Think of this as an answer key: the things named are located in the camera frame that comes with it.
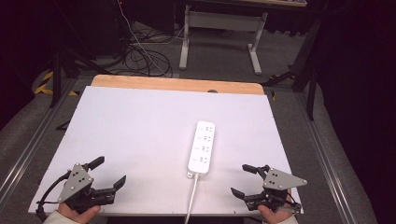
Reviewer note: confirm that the white power strip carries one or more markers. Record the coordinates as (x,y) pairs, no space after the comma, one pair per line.
(201,149)

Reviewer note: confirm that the white board sheet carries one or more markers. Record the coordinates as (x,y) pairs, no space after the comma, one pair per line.
(140,140)

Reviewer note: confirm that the person's left hand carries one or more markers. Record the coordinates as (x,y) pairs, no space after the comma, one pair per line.
(81,216)

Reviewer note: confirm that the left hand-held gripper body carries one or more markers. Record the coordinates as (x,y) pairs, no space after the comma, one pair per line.
(76,182)

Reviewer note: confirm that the aluminium floor rail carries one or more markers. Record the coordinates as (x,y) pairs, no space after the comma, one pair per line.
(323,155)
(34,137)

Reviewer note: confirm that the yellow black floor tape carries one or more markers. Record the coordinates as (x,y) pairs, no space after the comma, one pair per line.
(43,87)

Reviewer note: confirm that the white metal desk frame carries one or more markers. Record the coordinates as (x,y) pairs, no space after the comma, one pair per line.
(222,21)

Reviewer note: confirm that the person's right hand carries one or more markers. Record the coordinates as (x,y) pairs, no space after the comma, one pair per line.
(275,217)

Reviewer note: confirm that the black metal stand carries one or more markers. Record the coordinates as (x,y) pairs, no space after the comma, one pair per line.
(57,74)
(311,81)

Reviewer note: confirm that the wooden table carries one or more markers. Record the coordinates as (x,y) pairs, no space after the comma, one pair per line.
(174,84)

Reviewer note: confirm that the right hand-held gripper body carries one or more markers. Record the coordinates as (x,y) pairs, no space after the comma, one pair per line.
(280,181)

